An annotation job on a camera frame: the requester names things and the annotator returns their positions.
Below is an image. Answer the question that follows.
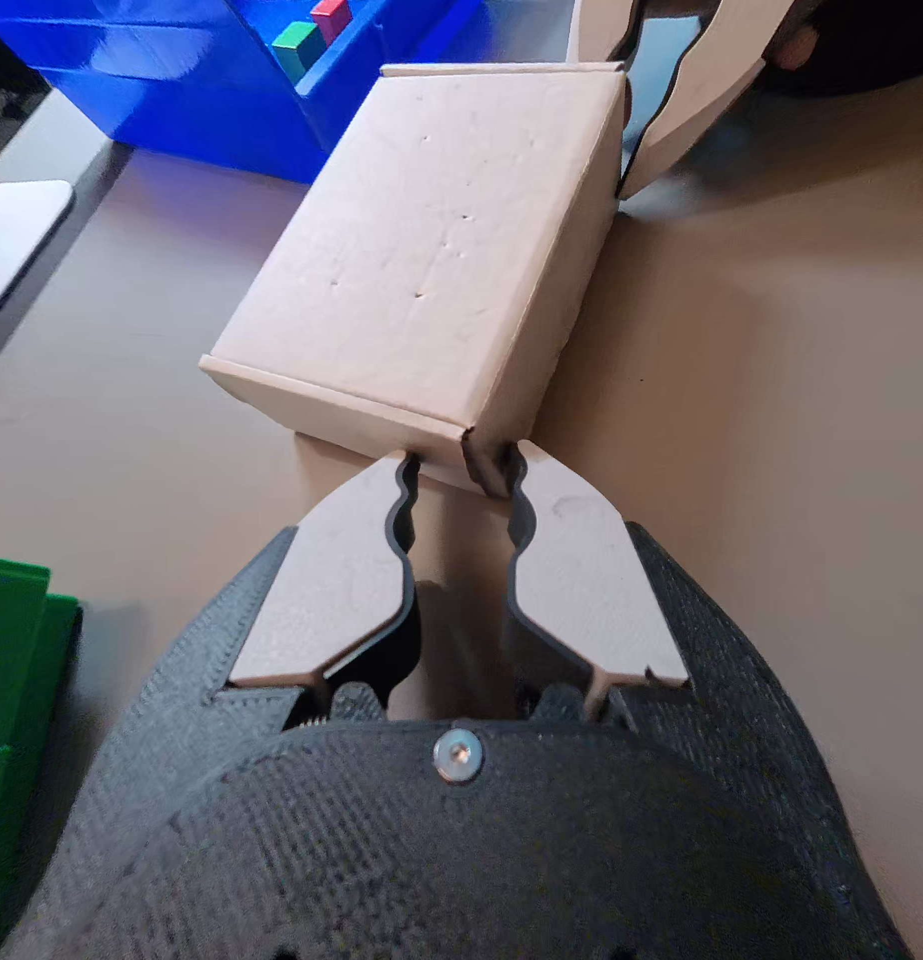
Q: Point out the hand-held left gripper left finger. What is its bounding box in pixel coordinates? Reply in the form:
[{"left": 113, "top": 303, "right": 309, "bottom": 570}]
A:
[{"left": 227, "top": 450, "right": 421, "bottom": 710}]

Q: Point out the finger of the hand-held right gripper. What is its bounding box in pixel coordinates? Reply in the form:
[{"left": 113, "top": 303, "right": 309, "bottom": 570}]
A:
[
  {"left": 566, "top": 0, "right": 658, "bottom": 72},
  {"left": 617, "top": 0, "right": 796, "bottom": 202}
]

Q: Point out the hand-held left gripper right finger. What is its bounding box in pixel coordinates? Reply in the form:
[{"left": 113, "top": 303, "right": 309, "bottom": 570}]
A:
[{"left": 505, "top": 439, "right": 693, "bottom": 723}]

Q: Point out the white cardboard box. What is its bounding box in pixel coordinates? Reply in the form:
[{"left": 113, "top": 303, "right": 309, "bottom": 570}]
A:
[{"left": 199, "top": 61, "right": 631, "bottom": 500}]

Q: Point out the green plastic bin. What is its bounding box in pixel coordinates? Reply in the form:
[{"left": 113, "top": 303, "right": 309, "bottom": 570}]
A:
[{"left": 0, "top": 555, "right": 84, "bottom": 935}]

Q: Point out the blue plastic bin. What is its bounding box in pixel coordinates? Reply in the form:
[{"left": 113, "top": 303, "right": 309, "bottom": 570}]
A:
[{"left": 0, "top": 0, "right": 487, "bottom": 185}]

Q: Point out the person's right hand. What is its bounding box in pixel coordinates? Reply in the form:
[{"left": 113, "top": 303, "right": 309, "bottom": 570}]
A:
[{"left": 761, "top": 21, "right": 824, "bottom": 73}]

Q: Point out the green wooden block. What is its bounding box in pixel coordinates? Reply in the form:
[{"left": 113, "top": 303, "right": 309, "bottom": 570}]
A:
[{"left": 272, "top": 21, "right": 324, "bottom": 84}]

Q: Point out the white monitor stand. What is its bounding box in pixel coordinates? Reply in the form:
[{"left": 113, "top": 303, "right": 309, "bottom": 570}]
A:
[{"left": 0, "top": 180, "right": 76, "bottom": 331}]

